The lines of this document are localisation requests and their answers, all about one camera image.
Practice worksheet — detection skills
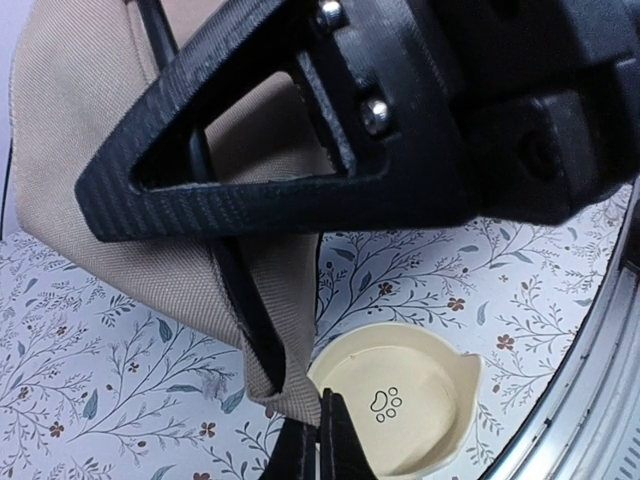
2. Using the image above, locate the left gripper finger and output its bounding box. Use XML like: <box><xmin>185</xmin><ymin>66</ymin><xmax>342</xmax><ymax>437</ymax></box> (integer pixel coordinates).
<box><xmin>73</xmin><ymin>0</ymin><xmax>481</xmax><ymax>246</ymax></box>

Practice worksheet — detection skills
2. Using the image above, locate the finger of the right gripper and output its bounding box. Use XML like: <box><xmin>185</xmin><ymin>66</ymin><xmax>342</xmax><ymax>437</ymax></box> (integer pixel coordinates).
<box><xmin>267</xmin><ymin>418</ymin><xmax>317</xmax><ymax>480</ymax></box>
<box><xmin>319</xmin><ymin>388</ymin><xmax>373</xmax><ymax>480</ymax></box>

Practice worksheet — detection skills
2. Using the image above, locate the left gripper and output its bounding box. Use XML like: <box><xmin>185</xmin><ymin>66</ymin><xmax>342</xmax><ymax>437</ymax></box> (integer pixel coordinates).
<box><xmin>409</xmin><ymin>1</ymin><xmax>639</xmax><ymax>228</ymax></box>

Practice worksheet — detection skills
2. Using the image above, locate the black tent pole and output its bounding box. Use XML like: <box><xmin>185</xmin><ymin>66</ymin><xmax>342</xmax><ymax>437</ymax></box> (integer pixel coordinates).
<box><xmin>137</xmin><ymin>0</ymin><xmax>286</xmax><ymax>392</ymax></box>

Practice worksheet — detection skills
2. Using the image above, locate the beige pet tent fabric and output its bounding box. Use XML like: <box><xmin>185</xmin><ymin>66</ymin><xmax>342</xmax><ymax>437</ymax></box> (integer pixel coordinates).
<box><xmin>10</xmin><ymin>1</ymin><xmax>321</xmax><ymax>425</ymax></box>

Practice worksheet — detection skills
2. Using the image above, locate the cream paw print bowl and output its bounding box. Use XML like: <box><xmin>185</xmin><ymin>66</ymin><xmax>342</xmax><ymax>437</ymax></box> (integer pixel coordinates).
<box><xmin>308</xmin><ymin>323</ymin><xmax>484</xmax><ymax>479</ymax></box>

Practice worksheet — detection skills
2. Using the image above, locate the front aluminium rail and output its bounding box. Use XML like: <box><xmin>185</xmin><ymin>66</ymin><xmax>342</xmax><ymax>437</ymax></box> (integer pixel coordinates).
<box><xmin>484</xmin><ymin>244</ymin><xmax>640</xmax><ymax>480</ymax></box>

